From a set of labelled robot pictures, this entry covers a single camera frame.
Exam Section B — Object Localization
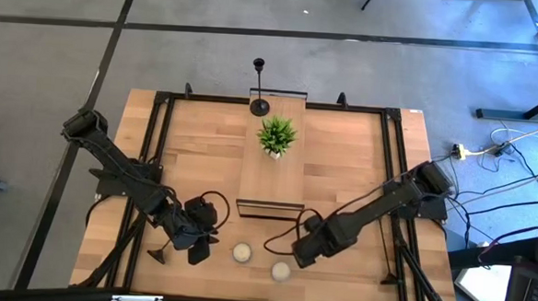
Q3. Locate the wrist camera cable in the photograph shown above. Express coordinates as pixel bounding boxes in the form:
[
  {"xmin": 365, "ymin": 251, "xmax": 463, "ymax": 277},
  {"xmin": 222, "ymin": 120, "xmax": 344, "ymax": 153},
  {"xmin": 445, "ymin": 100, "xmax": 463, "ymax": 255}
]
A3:
[
  {"xmin": 196, "ymin": 190, "xmax": 233, "ymax": 242},
  {"xmin": 262, "ymin": 204, "xmax": 325, "ymax": 260}
]

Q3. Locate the black candlestick holder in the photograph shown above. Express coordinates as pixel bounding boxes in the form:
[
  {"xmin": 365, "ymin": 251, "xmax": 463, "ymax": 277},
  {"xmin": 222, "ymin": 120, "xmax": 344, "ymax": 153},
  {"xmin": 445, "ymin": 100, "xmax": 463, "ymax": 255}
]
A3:
[
  {"xmin": 249, "ymin": 56, "xmax": 274, "ymax": 118},
  {"xmin": 146, "ymin": 237, "xmax": 174, "ymax": 266},
  {"xmin": 374, "ymin": 218, "xmax": 404, "ymax": 287}
]

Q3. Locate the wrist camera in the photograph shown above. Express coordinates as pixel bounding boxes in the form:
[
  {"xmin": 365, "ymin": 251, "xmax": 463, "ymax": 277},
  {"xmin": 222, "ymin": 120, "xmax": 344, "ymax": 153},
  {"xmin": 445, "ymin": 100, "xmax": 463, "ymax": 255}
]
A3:
[
  {"xmin": 302, "ymin": 214, "xmax": 326, "ymax": 234},
  {"xmin": 182, "ymin": 195, "xmax": 220, "ymax": 228}
]

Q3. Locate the pale blue patterned candle tin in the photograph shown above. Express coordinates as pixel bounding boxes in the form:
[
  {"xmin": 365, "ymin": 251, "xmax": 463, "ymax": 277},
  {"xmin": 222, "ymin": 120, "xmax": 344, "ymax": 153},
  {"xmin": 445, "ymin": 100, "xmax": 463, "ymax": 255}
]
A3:
[{"xmin": 268, "ymin": 260, "xmax": 294, "ymax": 284}]

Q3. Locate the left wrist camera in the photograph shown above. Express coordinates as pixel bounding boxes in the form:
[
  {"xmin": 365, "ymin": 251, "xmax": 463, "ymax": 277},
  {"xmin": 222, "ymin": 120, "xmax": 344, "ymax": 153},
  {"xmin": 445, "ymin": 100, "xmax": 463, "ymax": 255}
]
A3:
[{"xmin": 182, "ymin": 195, "xmax": 220, "ymax": 228}]

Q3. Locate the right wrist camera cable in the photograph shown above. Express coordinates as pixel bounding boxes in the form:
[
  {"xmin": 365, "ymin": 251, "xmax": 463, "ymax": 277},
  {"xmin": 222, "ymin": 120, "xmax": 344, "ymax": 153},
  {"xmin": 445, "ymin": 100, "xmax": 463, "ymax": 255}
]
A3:
[{"xmin": 262, "ymin": 204, "xmax": 325, "ymax": 260}]

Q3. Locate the black desk leg frame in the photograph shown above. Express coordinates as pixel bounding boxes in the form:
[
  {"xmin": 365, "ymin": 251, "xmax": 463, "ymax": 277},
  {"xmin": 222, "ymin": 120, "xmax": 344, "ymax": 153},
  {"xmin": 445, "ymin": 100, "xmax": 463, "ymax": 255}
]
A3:
[{"xmin": 475, "ymin": 0, "xmax": 538, "ymax": 124}]

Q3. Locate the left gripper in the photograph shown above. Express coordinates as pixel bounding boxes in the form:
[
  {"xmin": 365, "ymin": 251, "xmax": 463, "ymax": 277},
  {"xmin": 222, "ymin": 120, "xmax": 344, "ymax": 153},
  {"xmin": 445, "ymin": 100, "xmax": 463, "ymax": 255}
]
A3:
[{"xmin": 158, "ymin": 204, "xmax": 223, "ymax": 268}]

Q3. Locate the wooden shelf riser black frame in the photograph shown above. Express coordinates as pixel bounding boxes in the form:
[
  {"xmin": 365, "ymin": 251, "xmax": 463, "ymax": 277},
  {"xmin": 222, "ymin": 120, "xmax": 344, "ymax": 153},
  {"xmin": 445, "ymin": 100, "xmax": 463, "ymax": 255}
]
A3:
[{"xmin": 235, "ymin": 87, "xmax": 310, "ymax": 223}]

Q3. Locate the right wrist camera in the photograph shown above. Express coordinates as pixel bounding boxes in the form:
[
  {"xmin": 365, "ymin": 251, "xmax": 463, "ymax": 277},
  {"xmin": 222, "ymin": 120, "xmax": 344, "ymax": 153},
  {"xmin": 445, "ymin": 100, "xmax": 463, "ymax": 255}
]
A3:
[{"xmin": 302, "ymin": 214, "xmax": 326, "ymax": 234}]

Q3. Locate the green potted plant white pot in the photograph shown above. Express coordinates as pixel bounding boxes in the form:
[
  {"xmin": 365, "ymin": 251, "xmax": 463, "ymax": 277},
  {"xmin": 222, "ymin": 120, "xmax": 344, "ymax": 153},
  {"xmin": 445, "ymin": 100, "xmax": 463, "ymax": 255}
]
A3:
[{"xmin": 255, "ymin": 114, "xmax": 299, "ymax": 162}]

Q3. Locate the beige cable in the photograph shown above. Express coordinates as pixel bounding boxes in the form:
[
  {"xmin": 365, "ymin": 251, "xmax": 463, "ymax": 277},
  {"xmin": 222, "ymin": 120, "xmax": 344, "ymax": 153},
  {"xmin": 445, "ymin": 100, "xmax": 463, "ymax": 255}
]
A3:
[{"xmin": 469, "ymin": 112, "xmax": 538, "ymax": 161}]

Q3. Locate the yellow power plug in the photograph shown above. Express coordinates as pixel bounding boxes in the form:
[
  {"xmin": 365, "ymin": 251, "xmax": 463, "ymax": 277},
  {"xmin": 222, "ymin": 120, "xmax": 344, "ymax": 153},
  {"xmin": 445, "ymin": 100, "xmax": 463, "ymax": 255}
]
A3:
[{"xmin": 450, "ymin": 142, "xmax": 473, "ymax": 162}]

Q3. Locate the white sheet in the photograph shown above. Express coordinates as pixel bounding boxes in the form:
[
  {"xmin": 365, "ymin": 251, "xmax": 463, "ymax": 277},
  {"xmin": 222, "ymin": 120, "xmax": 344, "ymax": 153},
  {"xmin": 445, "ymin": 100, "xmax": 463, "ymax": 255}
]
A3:
[{"xmin": 452, "ymin": 262, "xmax": 514, "ymax": 301}]

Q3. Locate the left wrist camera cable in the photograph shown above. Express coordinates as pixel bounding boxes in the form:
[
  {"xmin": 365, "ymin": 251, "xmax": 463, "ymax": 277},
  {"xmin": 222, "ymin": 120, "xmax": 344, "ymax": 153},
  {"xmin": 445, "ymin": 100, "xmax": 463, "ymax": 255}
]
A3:
[{"xmin": 196, "ymin": 190, "xmax": 233, "ymax": 242}]

